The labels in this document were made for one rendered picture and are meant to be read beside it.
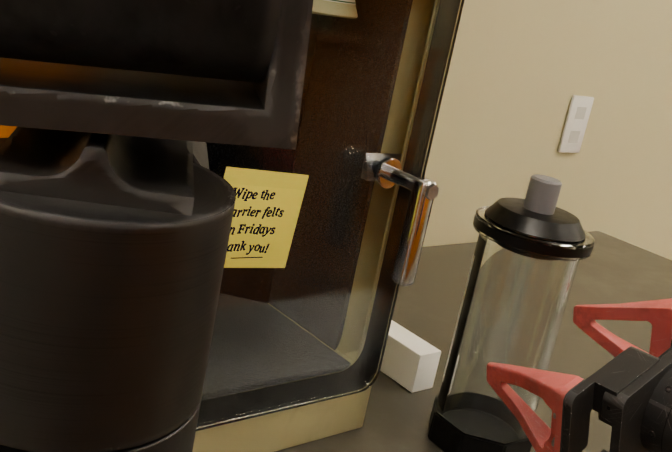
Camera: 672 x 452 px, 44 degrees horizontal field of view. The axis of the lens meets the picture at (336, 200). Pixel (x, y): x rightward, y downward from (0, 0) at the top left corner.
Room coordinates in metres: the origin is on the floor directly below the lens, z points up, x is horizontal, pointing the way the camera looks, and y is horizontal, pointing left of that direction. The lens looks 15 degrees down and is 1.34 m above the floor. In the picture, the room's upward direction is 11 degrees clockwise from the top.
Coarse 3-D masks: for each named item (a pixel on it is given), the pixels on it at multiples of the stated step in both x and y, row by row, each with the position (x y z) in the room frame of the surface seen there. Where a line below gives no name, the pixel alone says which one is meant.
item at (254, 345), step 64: (320, 0) 0.60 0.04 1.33; (384, 0) 0.64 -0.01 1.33; (448, 0) 0.68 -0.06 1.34; (320, 64) 0.60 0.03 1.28; (384, 64) 0.64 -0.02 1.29; (448, 64) 0.69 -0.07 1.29; (320, 128) 0.61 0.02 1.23; (384, 128) 0.65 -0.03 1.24; (320, 192) 0.62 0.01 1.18; (384, 192) 0.67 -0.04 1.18; (320, 256) 0.63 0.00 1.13; (384, 256) 0.68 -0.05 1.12; (256, 320) 0.59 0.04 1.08; (320, 320) 0.64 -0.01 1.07; (384, 320) 0.69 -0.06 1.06; (256, 384) 0.60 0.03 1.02; (320, 384) 0.65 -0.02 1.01
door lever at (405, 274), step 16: (384, 176) 0.66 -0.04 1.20; (400, 176) 0.65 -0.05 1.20; (416, 192) 0.63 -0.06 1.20; (432, 192) 0.62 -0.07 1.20; (416, 208) 0.63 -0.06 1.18; (416, 224) 0.62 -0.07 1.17; (400, 240) 0.63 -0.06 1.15; (416, 240) 0.63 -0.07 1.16; (400, 256) 0.63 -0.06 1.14; (416, 256) 0.63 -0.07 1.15; (400, 272) 0.63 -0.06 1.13; (416, 272) 0.63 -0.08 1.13
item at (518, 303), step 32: (512, 256) 0.69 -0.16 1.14; (544, 256) 0.67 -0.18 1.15; (480, 288) 0.70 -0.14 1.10; (512, 288) 0.68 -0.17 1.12; (544, 288) 0.68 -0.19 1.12; (480, 320) 0.69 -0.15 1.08; (512, 320) 0.68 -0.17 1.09; (544, 320) 0.69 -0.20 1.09; (480, 352) 0.69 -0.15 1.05; (512, 352) 0.68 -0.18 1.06; (544, 352) 0.69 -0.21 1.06; (480, 384) 0.69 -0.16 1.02; (512, 384) 0.68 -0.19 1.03; (448, 416) 0.70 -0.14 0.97; (480, 416) 0.68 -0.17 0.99; (512, 416) 0.68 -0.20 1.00
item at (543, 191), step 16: (544, 176) 0.73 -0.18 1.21; (528, 192) 0.72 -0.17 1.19; (544, 192) 0.71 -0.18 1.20; (496, 208) 0.72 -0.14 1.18; (512, 208) 0.71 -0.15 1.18; (528, 208) 0.72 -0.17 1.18; (544, 208) 0.71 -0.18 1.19; (512, 224) 0.69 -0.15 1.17; (528, 224) 0.69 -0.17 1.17; (544, 224) 0.69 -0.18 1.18; (560, 224) 0.69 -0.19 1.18; (576, 224) 0.70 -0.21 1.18; (560, 240) 0.68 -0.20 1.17; (576, 240) 0.69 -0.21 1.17
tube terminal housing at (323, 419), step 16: (336, 400) 0.68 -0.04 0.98; (352, 400) 0.69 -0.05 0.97; (272, 416) 0.63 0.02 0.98; (288, 416) 0.64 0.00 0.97; (304, 416) 0.66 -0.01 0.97; (320, 416) 0.67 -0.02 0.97; (336, 416) 0.68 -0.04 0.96; (352, 416) 0.70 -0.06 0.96; (208, 432) 0.59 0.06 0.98; (224, 432) 0.60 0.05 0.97; (240, 432) 0.61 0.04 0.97; (256, 432) 0.62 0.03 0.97; (272, 432) 0.63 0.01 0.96; (288, 432) 0.65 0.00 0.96; (304, 432) 0.66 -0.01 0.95; (320, 432) 0.67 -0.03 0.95; (336, 432) 0.69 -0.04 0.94; (208, 448) 0.59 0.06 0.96; (224, 448) 0.60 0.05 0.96; (240, 448) 0.61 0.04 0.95; (256, 448) 0.62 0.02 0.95; (272, 448) 0.64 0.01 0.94
